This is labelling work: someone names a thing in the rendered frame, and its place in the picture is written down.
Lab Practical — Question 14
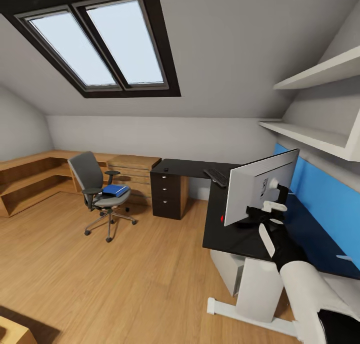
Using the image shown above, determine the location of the folder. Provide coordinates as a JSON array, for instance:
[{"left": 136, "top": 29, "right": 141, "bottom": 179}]
[{"left": 100, "top": 184, "right": 128, "bottom": 197}]

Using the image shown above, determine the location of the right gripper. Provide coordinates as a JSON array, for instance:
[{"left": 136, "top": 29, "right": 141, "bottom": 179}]
[{"left": 246, "top": 206, "right": 279, "bottom": 224}]

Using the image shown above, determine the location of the monitor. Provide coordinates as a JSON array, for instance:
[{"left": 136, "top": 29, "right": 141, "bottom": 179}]
[{"left": 222, "top": 149, "right": 300, "bottom": 227}]

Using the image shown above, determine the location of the swivel chair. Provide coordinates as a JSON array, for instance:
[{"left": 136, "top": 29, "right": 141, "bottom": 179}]
[{"left": 67, "top": 151, "right": 137, "bottom": 242}]

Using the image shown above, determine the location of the keyboard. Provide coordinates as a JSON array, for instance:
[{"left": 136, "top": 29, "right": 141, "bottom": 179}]
[{"left": 204, "top": 169, "right": 228, "bottom": 187}]

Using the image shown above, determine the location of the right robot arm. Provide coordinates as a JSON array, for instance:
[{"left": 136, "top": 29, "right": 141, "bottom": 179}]
[{"left": 246, "top": 200, "right": 360, "bottom": 344}]

